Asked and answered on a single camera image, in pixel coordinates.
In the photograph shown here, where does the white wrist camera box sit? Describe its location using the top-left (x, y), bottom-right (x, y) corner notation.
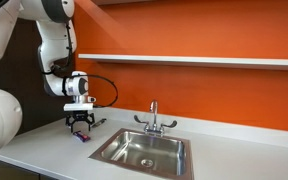
top-left (63, 102), bottom-right (95, 113)

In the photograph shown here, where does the white counter backsplash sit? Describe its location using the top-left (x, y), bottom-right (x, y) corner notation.
top-left (93, 106), bottom-right (288, 152)

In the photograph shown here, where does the dark wood cabinet panel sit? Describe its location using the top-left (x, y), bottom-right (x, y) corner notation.
top-left (0, 159), bottom-right (60, 180)

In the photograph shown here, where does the white wall shelf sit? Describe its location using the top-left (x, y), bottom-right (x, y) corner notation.
top-left (77, 53), bottom-right (288, 72)

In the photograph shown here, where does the stainless steel sink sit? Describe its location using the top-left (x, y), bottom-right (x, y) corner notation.
top-left (88, 127), bottom-right (195, 180)

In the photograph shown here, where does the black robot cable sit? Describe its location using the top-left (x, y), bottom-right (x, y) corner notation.
top-left (63, 74), bottom-right (119, 109)

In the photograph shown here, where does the chrome two-handle faucet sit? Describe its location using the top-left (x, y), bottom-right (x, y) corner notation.
top-left (133, 98), bottom-right (178, 137)

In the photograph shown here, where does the purple chocolate bar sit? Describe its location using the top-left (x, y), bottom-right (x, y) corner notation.
top-left (72, 130), bottom-right (92, 144)

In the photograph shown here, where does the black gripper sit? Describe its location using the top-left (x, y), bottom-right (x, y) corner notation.
top-left (65, 110), bottom-right (95, 134)

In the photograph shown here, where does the dark brown snack bar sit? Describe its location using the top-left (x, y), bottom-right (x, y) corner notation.
top-left (90, 117), bottom-right (108, 130)

